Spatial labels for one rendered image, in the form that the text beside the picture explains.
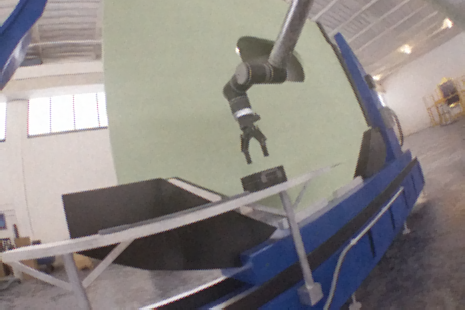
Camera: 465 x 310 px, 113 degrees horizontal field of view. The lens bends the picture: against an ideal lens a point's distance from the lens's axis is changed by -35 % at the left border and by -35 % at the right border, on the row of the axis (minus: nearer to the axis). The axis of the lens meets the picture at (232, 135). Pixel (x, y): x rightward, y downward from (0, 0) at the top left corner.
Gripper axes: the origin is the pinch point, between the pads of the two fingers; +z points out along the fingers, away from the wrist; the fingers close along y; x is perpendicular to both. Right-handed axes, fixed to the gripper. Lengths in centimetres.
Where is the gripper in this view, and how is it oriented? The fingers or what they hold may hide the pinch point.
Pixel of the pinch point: (257, 158)
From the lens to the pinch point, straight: 118.3
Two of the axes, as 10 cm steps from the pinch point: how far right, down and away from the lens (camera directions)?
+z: 2.9, 9.3, -2.2
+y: 4.8, -3.4, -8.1
